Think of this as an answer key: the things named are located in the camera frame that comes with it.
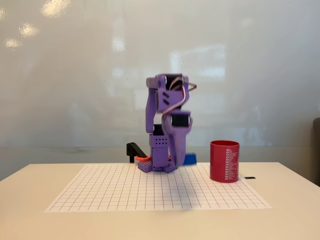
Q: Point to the purple gripper black servo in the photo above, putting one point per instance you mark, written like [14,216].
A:
[179,133]

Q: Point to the blue toy brick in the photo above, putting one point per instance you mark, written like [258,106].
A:
[190,159]

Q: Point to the purple robot arm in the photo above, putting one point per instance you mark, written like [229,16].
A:
[152,107]

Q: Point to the red cup white print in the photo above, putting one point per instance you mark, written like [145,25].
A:
[223,162]

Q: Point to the black clamp orange pad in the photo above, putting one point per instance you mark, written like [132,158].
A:
[133,150]

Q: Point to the white grid paper sheet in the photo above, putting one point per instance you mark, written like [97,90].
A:
[112,190]

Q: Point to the small black tape strip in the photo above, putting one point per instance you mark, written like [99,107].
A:
[250,177]

